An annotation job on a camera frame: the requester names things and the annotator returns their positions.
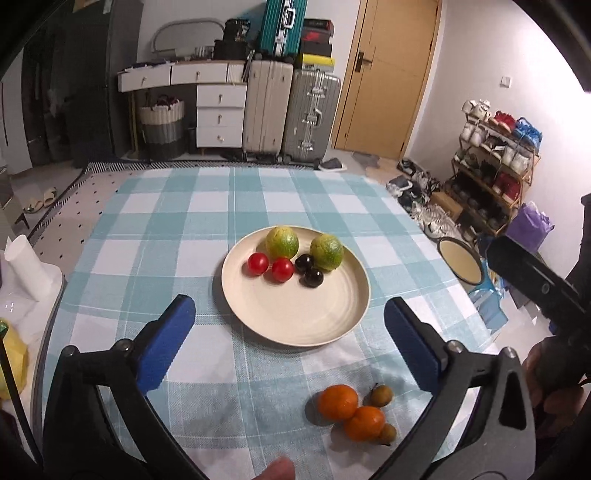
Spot green speckled citrus fruit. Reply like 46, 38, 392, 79
310, 234, 344, 271

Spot black refrigerator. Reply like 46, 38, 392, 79
21, 0, 143, 168

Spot wooden shoe rack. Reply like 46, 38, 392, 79
444, 100, 543, 237

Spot orange tangerine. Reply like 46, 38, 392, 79
317, 384, 359, 422
342, 406, 386, 442

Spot person's right hand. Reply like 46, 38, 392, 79
522, 342, 588, 438

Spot purple bag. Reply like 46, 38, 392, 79
505, 201, 555, 254

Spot yellow plastic bag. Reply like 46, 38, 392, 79
1, 319, 28, 394

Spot round tray on floor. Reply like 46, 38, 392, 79
437, 237, 485, 286

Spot red cherry tomato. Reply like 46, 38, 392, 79
271, 257, 294, 283
247, 252, 270, 276

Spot cream round plate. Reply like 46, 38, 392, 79
221, 228, 370, 348

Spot teal suitcase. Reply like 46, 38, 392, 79
259, 0, 308, 57

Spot striped laundry basket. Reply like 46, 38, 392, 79
139, 95, 186, 162

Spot dark purple plum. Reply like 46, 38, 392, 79
303, 268, 324, 288
294, 254, 314, 275

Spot small brown longan fruit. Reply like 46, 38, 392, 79
369, 384, 394, 408

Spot white drawer desk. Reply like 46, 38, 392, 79
118, 60, 247, 149

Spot oval mirror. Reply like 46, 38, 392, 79
150, 18, 224, 60

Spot teal checkered tablecloth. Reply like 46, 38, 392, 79
36, 167, 492, 479

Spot dotted floor mat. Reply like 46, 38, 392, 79
35, 166, 319, 278

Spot wooden door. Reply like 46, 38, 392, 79
332, 0, 442, 160

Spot person's left hand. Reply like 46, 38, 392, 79
254, 457, 296, 480

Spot silver suitcase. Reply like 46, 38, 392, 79
281, 69, 342, 167

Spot white paper roll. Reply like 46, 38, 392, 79
4, 235, 52, 302

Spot yellow-green citrus fruit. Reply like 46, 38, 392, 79
266, 225, 300, 260

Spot beige suitcase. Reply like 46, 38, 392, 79
242, 60, 294, 155

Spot stacked shoe boxes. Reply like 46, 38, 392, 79
298, 18, 335, 73

